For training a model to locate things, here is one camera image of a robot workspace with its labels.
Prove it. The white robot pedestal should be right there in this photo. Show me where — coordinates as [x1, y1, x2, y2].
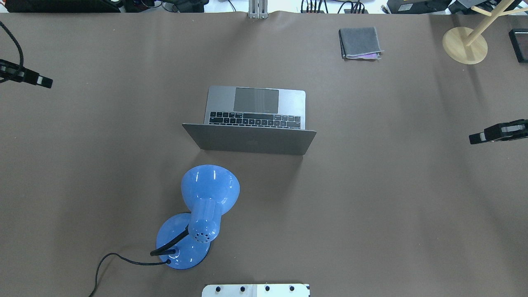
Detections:
[201, 283, 311, 297]

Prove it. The wooden mug tree stand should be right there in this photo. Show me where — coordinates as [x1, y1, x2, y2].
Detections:
[442, 0, 528, 65]

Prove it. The grey laptop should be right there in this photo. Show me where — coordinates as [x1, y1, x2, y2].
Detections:
[183, 86, 316, 156]

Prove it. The black lamp power cable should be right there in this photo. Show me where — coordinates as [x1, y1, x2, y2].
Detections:
[88, 252, 171, 297]

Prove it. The aluminium frame post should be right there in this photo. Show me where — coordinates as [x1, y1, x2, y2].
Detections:
[248, 0, 268, 19]

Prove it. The blue desk lamp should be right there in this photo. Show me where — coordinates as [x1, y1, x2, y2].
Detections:
[150, 164, 240, 269]

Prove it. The folded grey cloth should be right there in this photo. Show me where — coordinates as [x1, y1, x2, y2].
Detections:
[338, 26, 383, 60]

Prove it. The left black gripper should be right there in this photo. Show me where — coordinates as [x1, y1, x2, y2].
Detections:
[0, 59, 53, 89]

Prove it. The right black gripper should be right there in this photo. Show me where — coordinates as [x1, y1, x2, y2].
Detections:
[468, 120, 528, 144]

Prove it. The black tray with frame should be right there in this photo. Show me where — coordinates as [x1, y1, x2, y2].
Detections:
[509, 28, 528, 63]

